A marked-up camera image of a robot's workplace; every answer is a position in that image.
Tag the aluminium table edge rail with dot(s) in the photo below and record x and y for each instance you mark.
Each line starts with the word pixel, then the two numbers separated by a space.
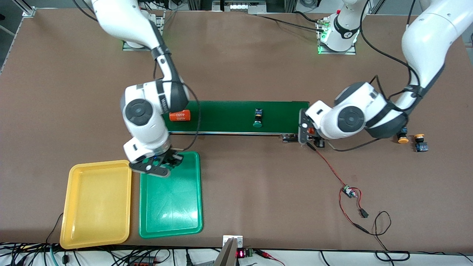
pixel 13 40

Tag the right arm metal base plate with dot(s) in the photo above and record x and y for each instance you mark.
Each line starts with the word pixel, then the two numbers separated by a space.
pixel 160 20

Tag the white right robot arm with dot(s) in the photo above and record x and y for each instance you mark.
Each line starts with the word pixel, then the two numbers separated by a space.
pixel 140 111

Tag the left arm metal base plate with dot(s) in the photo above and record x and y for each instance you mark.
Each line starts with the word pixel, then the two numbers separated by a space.
pixel 351 52

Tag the aluminium profile post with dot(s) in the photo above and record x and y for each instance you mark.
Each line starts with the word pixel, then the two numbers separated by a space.
pixel 27 10

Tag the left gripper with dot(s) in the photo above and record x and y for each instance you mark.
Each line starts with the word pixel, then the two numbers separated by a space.
pixel 318 142

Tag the small motor controller board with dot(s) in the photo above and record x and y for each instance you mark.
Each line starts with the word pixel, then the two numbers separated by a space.
pixel 347 191

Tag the red clip lead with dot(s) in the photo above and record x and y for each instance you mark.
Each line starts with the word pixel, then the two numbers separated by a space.
pixel 269 255

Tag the green push button switch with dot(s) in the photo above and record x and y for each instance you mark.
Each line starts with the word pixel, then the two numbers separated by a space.
pixel 157 160
pixel 258 118

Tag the yellow push button switch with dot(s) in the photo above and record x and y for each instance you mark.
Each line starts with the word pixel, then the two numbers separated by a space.
pixel 420 145
pixel 403 139

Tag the black power strip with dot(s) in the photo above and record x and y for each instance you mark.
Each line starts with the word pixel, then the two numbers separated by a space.
pixel 142 261

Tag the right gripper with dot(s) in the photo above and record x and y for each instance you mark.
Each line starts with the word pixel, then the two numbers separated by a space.
pixel 170 155

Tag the green plastic tray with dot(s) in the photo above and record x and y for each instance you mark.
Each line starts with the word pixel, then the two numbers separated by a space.
pixel 170 199

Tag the yellow plastic tray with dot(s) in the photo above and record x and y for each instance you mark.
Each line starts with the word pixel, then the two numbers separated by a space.
pixel 96 205

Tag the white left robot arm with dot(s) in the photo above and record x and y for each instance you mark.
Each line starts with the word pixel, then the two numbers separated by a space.
pixel 349 119

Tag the grey control box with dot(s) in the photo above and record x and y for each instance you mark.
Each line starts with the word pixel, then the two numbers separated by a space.
pixel 240 6

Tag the small red digit display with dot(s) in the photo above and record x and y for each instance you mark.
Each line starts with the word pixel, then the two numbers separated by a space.
pixel 241 253

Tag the green conveyor belt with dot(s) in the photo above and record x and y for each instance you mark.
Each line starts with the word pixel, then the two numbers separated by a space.
pixel 229 122

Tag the grey metal camera bracket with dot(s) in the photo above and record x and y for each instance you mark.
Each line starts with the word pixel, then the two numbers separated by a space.
pixel 227 255

